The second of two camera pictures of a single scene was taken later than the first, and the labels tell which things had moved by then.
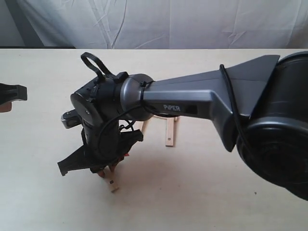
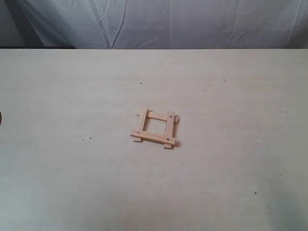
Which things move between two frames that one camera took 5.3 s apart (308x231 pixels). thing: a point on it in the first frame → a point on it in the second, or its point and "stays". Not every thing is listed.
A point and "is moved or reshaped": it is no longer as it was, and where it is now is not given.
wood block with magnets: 170,132 stays
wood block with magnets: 113,182 → 153,136
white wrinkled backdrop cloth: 164,24 stays
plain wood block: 146,124 is moved or reshaped
